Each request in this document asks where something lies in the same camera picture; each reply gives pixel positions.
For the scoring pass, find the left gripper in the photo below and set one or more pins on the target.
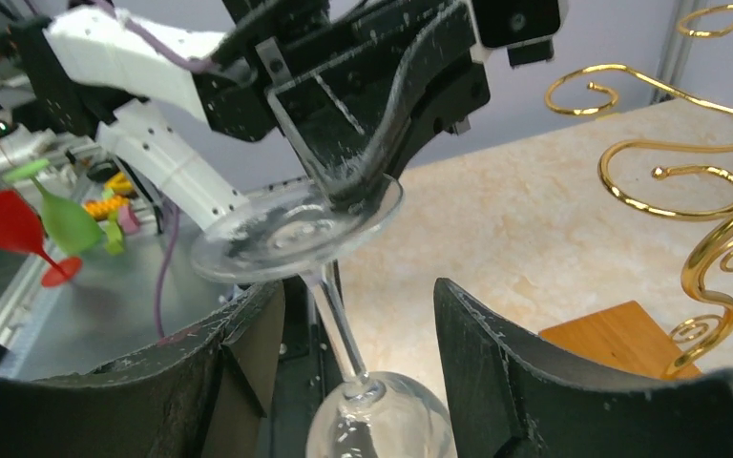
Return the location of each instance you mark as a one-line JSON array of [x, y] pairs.
[[357, 96]]

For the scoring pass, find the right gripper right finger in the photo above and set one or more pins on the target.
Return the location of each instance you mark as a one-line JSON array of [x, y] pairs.
[[512, 394]]

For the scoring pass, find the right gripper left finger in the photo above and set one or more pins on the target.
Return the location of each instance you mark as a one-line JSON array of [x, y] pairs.
[[201, 392]]

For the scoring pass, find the clear back wine glass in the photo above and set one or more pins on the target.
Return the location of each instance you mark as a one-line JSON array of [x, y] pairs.
[[296, 232]]

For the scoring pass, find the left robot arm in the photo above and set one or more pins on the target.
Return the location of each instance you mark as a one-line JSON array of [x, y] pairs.
[[101, 73]]

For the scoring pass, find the green plastic wine glass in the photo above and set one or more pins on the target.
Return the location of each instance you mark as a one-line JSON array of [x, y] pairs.
[[66, 222]]

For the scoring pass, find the red plastic wine glass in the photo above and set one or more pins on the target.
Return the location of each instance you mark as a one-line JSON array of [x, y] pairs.
[[21, 232]]

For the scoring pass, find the gold wine glass rack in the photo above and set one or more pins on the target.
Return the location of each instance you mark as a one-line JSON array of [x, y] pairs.
[[625, 336]]

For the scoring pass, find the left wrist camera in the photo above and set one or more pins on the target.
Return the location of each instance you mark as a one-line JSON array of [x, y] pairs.
[[525, 29]]

